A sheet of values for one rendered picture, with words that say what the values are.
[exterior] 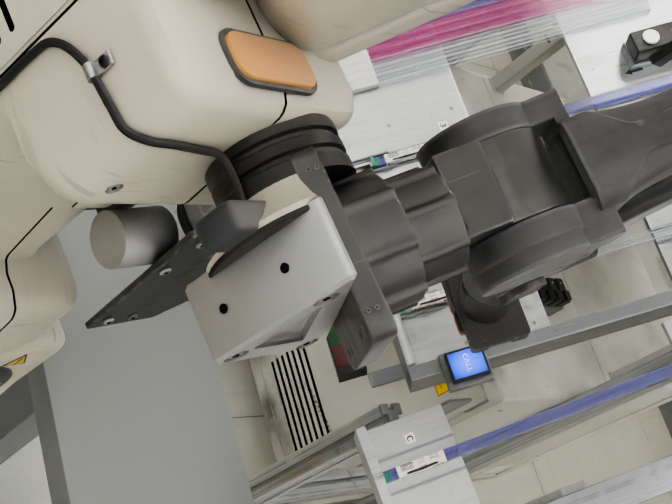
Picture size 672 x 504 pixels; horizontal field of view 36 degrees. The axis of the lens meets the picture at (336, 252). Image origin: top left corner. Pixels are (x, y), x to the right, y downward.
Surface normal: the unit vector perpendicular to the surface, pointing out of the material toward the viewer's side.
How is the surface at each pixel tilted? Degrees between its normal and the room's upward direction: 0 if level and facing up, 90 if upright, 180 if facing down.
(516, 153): 28
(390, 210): 37
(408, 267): 52
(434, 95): 43
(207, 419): 0
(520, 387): 0
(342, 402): 89
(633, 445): 0
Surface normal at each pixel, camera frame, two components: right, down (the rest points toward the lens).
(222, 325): -0.56, 0.04
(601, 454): 0.63, -0.46
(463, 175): 0.14, -0.25
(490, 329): -0.04, -0.39
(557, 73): -0.72, -0.07
